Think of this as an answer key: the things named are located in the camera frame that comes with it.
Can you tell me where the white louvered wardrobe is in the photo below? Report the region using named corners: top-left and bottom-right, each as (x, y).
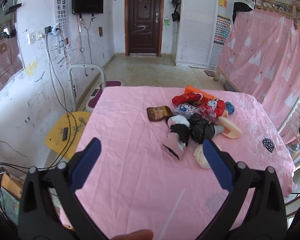
top-left (175, 0), bottom-right (255, 69)

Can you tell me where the orange cardboard box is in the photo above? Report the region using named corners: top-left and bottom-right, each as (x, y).
top-left (185, 85), bottom-right (217, 100)

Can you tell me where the white metal chair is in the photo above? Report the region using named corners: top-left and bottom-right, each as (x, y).
top-left (277, 96), bottom-right (300, 171)

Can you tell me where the red snack bag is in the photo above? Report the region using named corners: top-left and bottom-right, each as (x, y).
top-left (172, 93), bottom-right (203, 105)

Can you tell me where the beige plastic comb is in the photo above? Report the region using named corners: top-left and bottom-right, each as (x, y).
top-left (218, 116), bottom-right (243, 139)

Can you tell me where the white power socket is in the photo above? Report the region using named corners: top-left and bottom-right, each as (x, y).
top-left (27, 31), bottom-right (38, 44)

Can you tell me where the pink tree pattern curtain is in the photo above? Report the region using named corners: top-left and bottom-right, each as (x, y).
top-left (217, 9), bottom-right (300, 128)

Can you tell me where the yellow round stool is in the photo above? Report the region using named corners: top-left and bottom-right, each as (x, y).
top-left (45, 111), bottom-right (91, 160)

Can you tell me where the eye test chart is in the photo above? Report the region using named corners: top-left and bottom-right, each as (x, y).
top-left (54, 0), bottom-right (70, 46)

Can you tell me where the dark brown wooden door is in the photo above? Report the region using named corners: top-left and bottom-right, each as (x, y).
top-left (125, 0), bottom-right (164, 56)

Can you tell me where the blue white wrapper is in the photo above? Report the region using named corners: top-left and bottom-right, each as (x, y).
top-left (173, 103), bottom-right (198, 118)

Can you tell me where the pink bed sheet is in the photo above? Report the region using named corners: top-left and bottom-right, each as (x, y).
top-left (76, 86), bottom-right (296, 239)

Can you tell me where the black plastic bag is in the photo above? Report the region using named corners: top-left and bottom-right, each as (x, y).
top-left (189, 113), bottom-right (216, 144)

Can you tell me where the cream crumpled tissue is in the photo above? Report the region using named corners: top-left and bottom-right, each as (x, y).
top-left (193, 145), bottom-right (211, 169)

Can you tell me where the red white cartoon wrapper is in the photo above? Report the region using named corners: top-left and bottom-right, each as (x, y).
top-left (197, 99), bottom-right (226, 120)

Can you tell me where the blue knitted ball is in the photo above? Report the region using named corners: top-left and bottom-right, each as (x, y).
top-left (225, 102), bottom-right (235, 115)

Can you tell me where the white metal frame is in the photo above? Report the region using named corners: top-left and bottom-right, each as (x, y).
top-left (67, 63), bottom-right (107, 111)

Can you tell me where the brown snack wrapper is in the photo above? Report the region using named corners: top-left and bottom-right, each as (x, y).
top-left (147, 106), bottom-right (173, 121)

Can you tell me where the colourful wall poster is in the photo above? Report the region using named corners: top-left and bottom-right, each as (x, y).
top-left (213, 15), bottom-right (232, 45)

